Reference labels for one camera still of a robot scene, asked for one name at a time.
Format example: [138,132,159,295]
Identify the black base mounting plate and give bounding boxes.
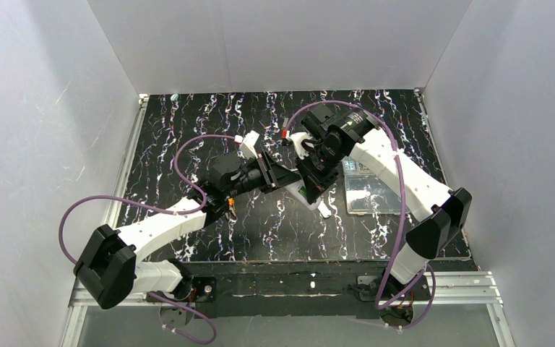
[145,259,442,320]

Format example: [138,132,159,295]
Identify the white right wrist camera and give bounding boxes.
[282,130,315,160]

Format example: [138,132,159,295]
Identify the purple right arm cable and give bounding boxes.
[283,100,436,331]

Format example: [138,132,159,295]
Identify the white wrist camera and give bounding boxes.
[234,130,259,159]
[282,130,315,160]

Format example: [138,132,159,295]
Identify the aluminium frame rail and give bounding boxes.
[59,94,150,346]

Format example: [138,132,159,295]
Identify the clear plastic screw organizer box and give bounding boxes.
[342,157,401,215]

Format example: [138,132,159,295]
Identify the green battery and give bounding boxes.
[298,186,307,198]

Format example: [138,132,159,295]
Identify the white remote control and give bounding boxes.
[285,180,323,210]

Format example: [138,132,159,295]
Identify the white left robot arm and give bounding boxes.
[74,152,301,309]

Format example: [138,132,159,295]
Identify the white remote battery cover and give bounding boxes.
[317,202,332,219]

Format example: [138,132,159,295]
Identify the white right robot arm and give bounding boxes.
[283,101,472,286]

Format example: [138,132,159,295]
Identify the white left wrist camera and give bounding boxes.
[234,130,259,159]

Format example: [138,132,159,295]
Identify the orange handled pliers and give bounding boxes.
[225,197,238,221]

